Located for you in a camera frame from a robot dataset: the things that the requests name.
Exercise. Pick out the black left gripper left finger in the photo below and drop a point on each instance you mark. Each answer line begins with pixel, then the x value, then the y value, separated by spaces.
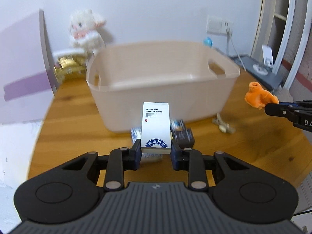
pixel 73 189

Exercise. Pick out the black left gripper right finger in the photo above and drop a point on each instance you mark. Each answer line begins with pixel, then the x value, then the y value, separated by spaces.
pixel 239 189

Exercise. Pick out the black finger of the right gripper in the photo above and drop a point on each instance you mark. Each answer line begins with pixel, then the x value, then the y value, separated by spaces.
pixel 280 110

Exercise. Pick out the orange cloth item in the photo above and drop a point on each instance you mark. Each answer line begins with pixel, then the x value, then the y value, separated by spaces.
pixel 258 97

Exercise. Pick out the white hotel supplies box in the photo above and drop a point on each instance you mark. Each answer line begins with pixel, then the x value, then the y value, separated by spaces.
pixel 155 129

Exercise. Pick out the white phone stand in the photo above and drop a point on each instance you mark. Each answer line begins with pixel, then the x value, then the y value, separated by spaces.
pixel 267 64

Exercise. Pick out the beige small debris piece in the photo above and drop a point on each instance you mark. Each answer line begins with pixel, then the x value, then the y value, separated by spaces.
pixel 223 126

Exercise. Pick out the white pillow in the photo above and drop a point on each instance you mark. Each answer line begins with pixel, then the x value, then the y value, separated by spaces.
pixel 17 145

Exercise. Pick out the black small box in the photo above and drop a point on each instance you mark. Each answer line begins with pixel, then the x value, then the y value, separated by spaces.
pixel 184 138

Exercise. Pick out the beige plastic storage bin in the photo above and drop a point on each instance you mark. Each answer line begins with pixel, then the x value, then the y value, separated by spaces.
pixel 195 81

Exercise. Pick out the dark printed small packet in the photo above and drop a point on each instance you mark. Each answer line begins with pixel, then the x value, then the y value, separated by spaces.
pixel 177 125

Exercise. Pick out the blue toy figure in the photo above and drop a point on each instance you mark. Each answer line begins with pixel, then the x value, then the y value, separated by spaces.
pixel 208 42

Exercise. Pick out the gold tissue pack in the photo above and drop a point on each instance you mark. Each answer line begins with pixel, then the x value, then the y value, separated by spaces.
pixel 69 68

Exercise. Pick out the white plush lamb toy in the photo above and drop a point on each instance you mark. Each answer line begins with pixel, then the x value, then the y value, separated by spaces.
pixel 84 30

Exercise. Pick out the white shelf frame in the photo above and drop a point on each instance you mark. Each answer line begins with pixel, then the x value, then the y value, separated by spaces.
pixel 284 26

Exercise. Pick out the white wall socket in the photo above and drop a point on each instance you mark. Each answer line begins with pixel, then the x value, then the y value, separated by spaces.
pixel 216 25

